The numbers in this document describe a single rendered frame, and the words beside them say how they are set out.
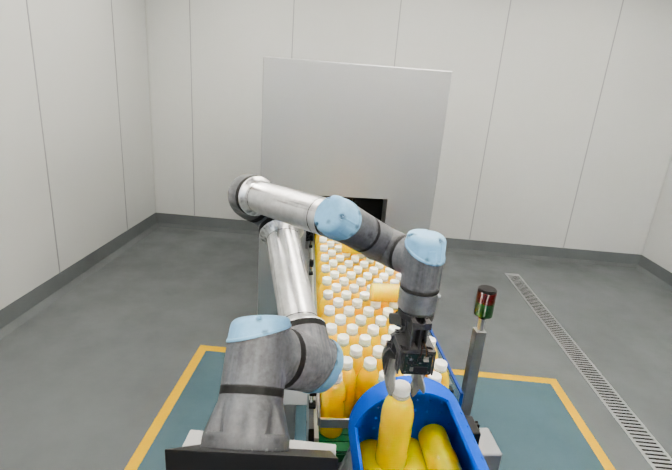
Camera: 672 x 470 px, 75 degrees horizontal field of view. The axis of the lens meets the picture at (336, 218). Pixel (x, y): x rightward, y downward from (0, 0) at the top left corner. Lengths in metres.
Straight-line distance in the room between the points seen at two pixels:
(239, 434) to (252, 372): 0.10
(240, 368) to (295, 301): 0.23
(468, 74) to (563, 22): 1.09
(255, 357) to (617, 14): 5.50
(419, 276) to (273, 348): 0.29
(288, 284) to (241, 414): 0.32
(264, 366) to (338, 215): 0.30
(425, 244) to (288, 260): 0.38
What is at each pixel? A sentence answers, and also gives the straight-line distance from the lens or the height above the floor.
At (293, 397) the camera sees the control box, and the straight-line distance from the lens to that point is 1.36.
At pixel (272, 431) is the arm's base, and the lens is 0.83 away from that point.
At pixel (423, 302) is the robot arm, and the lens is 0.84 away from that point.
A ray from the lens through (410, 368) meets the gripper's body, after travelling 0.89.
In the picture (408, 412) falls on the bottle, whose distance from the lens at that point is 1.02.
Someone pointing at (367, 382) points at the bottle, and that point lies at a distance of 1.40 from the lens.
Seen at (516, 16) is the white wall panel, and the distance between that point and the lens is 5.50.
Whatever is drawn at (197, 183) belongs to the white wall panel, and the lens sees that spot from 5.69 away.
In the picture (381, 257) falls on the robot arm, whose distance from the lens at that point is 0.87.
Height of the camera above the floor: 1.89
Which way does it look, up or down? 17 degrees down
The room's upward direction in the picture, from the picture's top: 4 degrees clockwise
